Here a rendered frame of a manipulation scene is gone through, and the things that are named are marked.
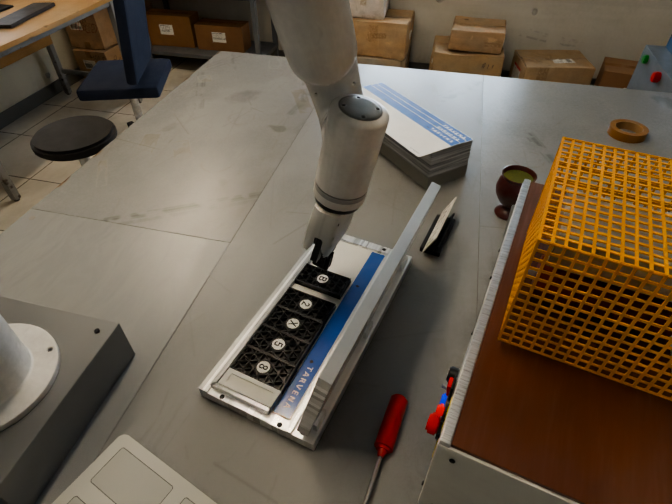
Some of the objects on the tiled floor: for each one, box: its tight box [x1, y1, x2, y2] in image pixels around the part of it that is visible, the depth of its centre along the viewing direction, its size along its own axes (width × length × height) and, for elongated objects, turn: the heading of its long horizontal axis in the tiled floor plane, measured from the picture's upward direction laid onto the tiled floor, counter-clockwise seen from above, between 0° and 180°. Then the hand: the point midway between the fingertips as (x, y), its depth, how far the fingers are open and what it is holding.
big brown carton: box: [429, 35, 505, 77], centre depth 362 cm, size 41×55×35 cm
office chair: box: [76, 0, 172, 127], centre depth 269 cm, size 58×60×104 cm
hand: (323, 258), depth 85 cm, fingers closed
